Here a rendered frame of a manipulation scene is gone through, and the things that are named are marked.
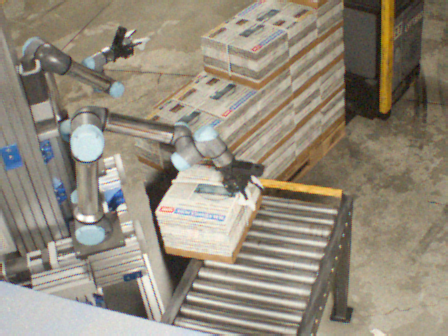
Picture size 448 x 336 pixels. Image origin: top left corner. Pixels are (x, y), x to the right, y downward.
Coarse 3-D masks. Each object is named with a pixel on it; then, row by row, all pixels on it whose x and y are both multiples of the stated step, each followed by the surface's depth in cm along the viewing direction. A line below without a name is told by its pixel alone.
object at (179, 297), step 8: (192, 264) 261; (200, 264) 261; (192, 272) 258; (184, 280) 255; (192, 280) 255; (176, 288) 252; (184, 288) 252; (176, 296) 249; (184, 296) 249; (176, 304) 246; (168, 312) 243; (176, 312) 243; (160, 320) 240; (168, 320) 240
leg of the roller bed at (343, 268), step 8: (344, 248) 296; (344, 256) 300; (344, 264) 303; (344, 272) 307; (344, 280) 310; (344, 288) 314; (344, 296) 318; (344, 304) 322; (336, 312) 328; (344, 312) 326
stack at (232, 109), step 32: (192, 96) 348; (224, 96) 345; (256, 96) 345; (288, 96) 371; (320, 96) 400; (192, 128) 326; (224, 128) 335; (288, 128) 383; (320, 128) 415; (160, 160) 332; (256, 160) 367; (288, 160) 396; (160, 192) 350
